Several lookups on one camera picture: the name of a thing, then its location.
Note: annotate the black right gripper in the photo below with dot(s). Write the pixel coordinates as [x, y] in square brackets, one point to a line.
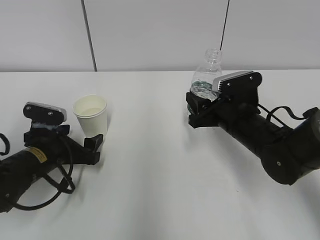
[210, 112]

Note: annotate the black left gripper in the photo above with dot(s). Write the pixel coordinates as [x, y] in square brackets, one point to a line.
[55, 146]

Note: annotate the clear water bottle green label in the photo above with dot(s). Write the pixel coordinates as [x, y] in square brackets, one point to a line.
[205, 74]

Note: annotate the white paper cup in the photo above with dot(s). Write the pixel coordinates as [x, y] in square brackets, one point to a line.
[91, 113]

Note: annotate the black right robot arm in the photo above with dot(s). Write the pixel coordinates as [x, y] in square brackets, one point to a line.
[286, 154]

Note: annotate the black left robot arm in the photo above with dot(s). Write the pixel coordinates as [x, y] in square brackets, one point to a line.
[22, 169]

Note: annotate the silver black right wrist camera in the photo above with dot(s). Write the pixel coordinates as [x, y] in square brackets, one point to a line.
[239, 87]

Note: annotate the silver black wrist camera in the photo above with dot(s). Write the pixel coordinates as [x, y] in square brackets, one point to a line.
[44, 115]
[239, 87]

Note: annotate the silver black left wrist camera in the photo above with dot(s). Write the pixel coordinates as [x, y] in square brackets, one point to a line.
[44, 115]

